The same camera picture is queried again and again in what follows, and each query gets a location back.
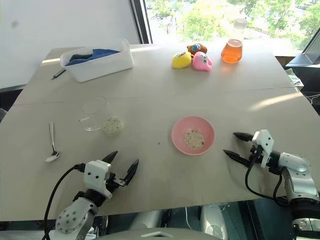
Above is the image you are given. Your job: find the black pen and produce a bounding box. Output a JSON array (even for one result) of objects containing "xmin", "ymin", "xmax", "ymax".
[{"xmin": 50, "ymin": 68, "xmax": 67, "ymax": 81}]

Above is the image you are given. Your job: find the yellow plush toy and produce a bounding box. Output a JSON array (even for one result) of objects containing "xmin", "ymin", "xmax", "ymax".
[{"xmin": 171, "ymin": 51, "xmax": 194, "ymax": 69}]

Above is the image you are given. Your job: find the white plastic bin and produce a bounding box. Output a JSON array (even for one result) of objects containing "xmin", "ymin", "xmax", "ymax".
[{"xmin": 59, "ymin": 38, "xmax": 135, "ymax": 83}]

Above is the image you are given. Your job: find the metal spoon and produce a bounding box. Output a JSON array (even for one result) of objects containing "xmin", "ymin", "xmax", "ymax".
[{"xmin": 44, "ymin": 121, "xmax": 62, "ymax": 164}]

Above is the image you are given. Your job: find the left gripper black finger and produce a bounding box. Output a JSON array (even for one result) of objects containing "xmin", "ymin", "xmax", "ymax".
[
  {"xmin": 123, "ymin": 158, "xmax": 140, "ymax": 187},
  {"xmin": 101, "ymin": 150, "xmax": 119, "ymax": 165}
]

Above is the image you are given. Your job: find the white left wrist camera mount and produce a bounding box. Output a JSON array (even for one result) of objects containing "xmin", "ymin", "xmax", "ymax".
[{"xmin": 83, "ymin": 160, "xmax": 113, "ymax": 200}]

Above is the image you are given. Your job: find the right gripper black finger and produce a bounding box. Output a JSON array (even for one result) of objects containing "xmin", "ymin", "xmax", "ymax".
[
  {"xmin": 232, "ymin": 131, "xmax": 255, "ymax": 143},
  {"xmin": 222, "ymin": 149, "xmax": 251, "ymax": 167}
]

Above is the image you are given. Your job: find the silver rounded robot leg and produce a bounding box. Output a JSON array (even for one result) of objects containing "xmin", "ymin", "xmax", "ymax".
[
  {"xmin": 199, "ymin": 204, "xmax": 229, "ymax": 239},
  {"xmin": 129, "ymin": 209, "xmax": 164, "ymax": 231}
]

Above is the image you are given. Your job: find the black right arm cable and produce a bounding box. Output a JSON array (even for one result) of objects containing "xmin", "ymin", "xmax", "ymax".
[{"xmin": 244, "ymin": 159, "xmax": 293, "ymax": 207}]

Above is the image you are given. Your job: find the dark green cloth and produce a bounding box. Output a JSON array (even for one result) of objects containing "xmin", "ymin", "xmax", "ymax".
[{"xmin": 68, "ymin": 52, "xmax": 94, "ymax": 62}]

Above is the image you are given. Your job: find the brown plush toy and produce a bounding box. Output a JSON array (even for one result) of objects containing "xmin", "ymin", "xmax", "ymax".
[{"xmin": 186, "ymin": 42, "xmax": 209, "ymax": 57}]

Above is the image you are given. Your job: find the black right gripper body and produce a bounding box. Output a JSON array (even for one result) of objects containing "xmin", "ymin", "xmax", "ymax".
[{"xmin": 247, "ymin": 144, "xmax": 264, "ymax": 168}]

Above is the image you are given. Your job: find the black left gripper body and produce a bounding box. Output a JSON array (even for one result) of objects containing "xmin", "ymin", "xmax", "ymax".
[{"xmin": 105, "ymin": 169, "xmax": 126, "ymax": 198}]

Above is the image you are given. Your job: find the clear glass with cereal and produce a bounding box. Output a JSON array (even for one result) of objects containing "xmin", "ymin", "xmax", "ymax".
[{"xmin": 78, "ymin": 96, "xmax": 125, "ymax": 137}]

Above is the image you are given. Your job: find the dark monitor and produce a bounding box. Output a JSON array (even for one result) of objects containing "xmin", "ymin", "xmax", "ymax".
[{"xmin": 285, "ymin": 31, "xmax": 320, "ymax": 74}]

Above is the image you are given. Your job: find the black window frame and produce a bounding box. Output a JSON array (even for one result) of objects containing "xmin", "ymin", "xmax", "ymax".
[{"xmin": 129, "ymin": 0, "xmax": 154, "ymax": 45}]

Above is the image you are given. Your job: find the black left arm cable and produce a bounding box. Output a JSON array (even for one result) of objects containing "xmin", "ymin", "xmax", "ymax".
[{"xmin": 43, "ymin": 162, "xmax": 87, "ymax": 240}]

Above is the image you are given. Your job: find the blue cloth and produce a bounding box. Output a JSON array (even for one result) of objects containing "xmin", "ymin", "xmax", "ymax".
[{"xmin": 64, "ymin": 48, "xmax": 122, "ymax": 67}]

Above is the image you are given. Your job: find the grey robot torso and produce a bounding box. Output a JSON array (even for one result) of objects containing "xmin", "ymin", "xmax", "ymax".
[{"xmin": 96, "ymin": 226, "xmax": 224, "ymax": 240}]

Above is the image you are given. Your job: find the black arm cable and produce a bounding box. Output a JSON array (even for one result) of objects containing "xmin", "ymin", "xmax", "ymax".
[
  {"xmin": 43, "ymin": 162, "xmax": 87, "ymax": 240},
  {"xmin": 244, "ymin": 159, "xmax": 293, "ymax": 207}
]

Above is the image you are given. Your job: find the glass flask with orange liquid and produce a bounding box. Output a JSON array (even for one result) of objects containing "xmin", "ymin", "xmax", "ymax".
[{"xmin": 220, "ymin": 17, "xmax": 249, "ymax": 64}]

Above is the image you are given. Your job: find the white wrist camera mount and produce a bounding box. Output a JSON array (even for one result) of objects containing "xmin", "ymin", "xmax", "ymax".
[
  {"xmin": 83, "ymin": 160, "xmax": 113, "ymax": 200},
  {"xmin": 251, "ymin": 129, "xmax": 275, "ymax": 169}
]

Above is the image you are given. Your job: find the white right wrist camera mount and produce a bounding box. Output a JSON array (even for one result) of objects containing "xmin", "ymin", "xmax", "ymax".
[{"xmin": 251, "ymin": 129, "xmax": 275, "ymax": 169}]

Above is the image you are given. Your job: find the pink bowl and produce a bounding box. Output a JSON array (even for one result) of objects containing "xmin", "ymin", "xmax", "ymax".
[{"xmin": 171, "ymin": 115, "xmax": 216, "ymax": 156}]

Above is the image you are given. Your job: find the pink plush toy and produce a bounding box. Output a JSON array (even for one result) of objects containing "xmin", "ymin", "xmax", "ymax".
[{"xmin": 191, "ymin": 51, "xmax": 214, "ymax": 73}]

